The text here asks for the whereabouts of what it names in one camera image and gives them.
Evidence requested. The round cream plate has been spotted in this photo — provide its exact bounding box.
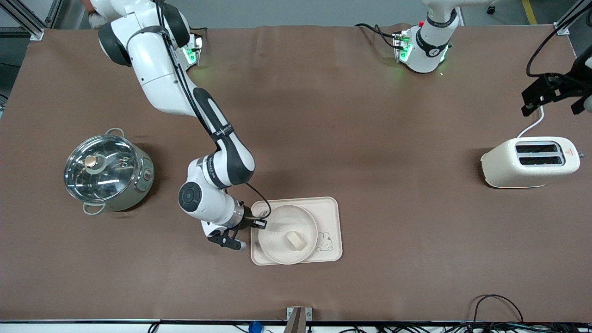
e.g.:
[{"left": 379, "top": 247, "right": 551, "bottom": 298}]
[{"left": 258, "top": 205, "right": 319, "bottom": 265}]

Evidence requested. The small white steamed bun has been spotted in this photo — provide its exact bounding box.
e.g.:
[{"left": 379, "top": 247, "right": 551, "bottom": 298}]
[{"left": 285, "top": 231, "right": 306, "bottom": 251}]

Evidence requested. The cream rabbit print tray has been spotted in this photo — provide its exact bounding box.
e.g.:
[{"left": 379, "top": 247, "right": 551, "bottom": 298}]
[{"left": 250, "top": 197, "right": 343, "bottom": 266}]

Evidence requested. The cream two-slot toaster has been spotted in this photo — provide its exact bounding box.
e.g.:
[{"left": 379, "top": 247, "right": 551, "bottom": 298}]
[{"left": 480, "top": 136, "right": 581, "bottom": 189}]

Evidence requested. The steel electric cooking pot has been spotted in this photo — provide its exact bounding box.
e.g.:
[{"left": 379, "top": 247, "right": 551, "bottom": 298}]
[{"left": 64, "top": 128, "right": 155, "bottom": 216}]

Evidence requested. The glass pot lid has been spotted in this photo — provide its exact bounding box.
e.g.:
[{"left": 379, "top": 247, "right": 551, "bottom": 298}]
[{"left": 64, "top": 136, "right": 139, "bottom": 203}]

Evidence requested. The brown table cover cloth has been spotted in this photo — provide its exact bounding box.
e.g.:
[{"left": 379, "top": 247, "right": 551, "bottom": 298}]
[{"left": 0, "top": 23, "right": 592, "bottom": 322}]

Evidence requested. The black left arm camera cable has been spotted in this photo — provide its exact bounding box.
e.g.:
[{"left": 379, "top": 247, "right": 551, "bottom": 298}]
[{"left": 526, "top": 7, "right": 592, "bottom": 79}]

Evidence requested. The white toaster power cord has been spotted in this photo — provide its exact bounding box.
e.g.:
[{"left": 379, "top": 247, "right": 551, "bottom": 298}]
[{"left": 517, "top": 105, "right": 545, "bottom": 138}]

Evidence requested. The aluminium frame post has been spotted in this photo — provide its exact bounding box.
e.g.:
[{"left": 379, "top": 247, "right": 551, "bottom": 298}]
[
  {"left": 0, "top": 0, "right": 63, "bottom": 41},
  {"left": 554, "top": 0, "right": 584, "bottom": 36}
]

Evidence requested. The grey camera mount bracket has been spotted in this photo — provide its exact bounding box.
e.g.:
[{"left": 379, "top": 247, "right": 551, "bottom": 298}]
[{"left": 286, "top": 306, "right": 313, "bottom": 333}]

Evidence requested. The black left base cable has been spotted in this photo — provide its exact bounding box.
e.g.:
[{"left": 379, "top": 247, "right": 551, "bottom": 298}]
[{"left": 355, "top": 22, "right": 399, "bottom": 49}]

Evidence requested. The black looped cable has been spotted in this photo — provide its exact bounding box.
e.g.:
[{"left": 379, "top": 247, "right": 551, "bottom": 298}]
[{"left": 472, "top": 294, "right": 524, "bottom": 327}]

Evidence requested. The black cable bundle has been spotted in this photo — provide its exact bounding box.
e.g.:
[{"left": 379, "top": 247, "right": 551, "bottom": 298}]
[{"left": 324, "top": 322, "right": 592, "bottom": 333}]

